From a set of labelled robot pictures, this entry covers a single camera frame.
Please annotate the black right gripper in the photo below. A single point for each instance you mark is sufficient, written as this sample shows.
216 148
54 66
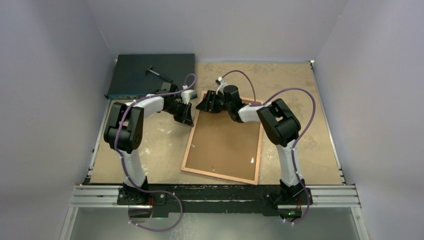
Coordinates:
209 97

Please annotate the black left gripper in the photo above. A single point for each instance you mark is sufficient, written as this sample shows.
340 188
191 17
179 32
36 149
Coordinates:
188 121

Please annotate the brown cardboard backing board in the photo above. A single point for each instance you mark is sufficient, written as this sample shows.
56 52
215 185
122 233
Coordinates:
225 145

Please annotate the pink wooden picture frame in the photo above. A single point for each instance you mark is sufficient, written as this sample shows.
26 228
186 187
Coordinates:
188 155

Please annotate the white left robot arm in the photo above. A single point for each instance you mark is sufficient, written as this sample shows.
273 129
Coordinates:
125 125

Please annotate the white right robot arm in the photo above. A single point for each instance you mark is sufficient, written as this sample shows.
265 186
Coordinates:
279 123

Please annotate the small black hammer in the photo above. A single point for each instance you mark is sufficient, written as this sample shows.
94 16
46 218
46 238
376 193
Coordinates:
162 77

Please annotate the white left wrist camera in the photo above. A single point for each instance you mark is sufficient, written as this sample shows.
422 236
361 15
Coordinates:
188 94

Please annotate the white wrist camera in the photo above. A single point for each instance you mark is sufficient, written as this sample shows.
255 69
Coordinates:
221 84
188 94

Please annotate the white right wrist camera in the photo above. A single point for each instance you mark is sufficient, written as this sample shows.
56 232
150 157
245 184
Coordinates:
221 84

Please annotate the dark blue network switch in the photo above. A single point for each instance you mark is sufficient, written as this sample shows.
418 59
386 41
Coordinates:
129 79

